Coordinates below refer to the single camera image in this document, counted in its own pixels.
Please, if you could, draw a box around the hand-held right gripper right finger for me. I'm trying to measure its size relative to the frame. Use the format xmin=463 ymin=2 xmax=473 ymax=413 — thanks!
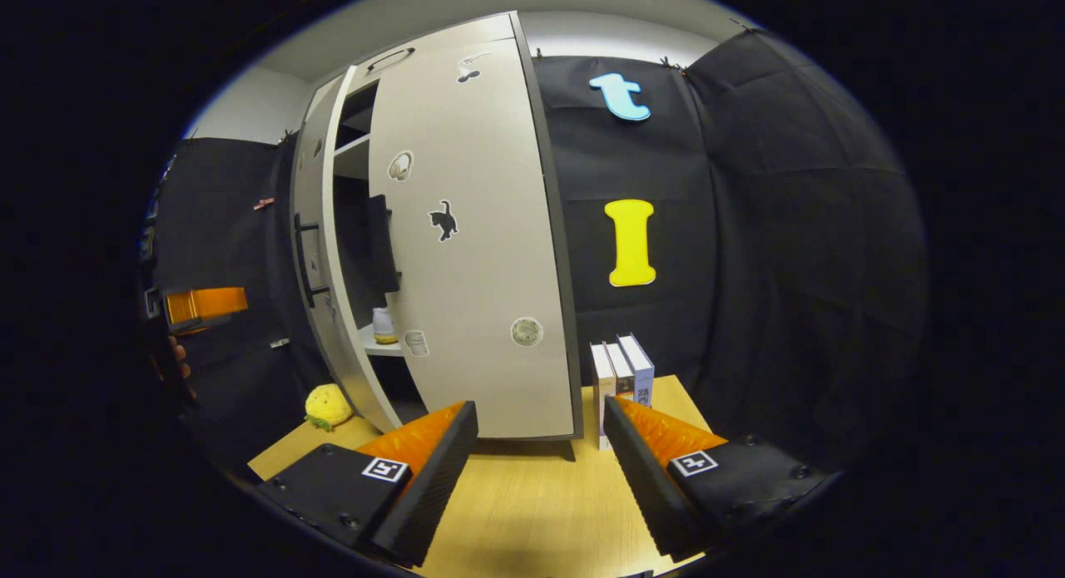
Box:
xmin=602 ymin=395 xmax=837 ymax=562

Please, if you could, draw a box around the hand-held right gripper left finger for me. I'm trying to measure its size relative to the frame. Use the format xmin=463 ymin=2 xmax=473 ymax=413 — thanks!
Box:
xmin=254 ymin=399 xmax=481 ymax=568

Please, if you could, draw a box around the white cabinet door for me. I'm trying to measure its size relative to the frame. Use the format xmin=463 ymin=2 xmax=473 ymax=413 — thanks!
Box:
xmin=289 ymin=65 xmax=406 ymax=435
xmin=364 ymin=37 xmax=578 ymax=440

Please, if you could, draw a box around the white shoe cabinet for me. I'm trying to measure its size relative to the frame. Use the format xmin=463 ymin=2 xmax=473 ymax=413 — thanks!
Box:
xmin=291 ymin=11 xmax=585 ymax=462

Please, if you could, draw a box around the white cabinet drawer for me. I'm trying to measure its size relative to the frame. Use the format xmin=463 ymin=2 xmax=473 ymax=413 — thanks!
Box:
xmin=337 ymin=12 xmax=523 ymax=92

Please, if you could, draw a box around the white book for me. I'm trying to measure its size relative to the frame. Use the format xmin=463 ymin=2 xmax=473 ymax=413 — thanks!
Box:
xmin=590 ymin=342 xmax=618 ymax=452
xmin=604 ymin=339 xmax=637 ymax=404
xmin=617 ymin=333 xmax=656 ymax=408

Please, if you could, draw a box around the yellow plush toy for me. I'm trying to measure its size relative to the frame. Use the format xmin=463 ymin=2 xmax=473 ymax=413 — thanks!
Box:
xmin=305 ymin=383 xmax=354 ymax=432

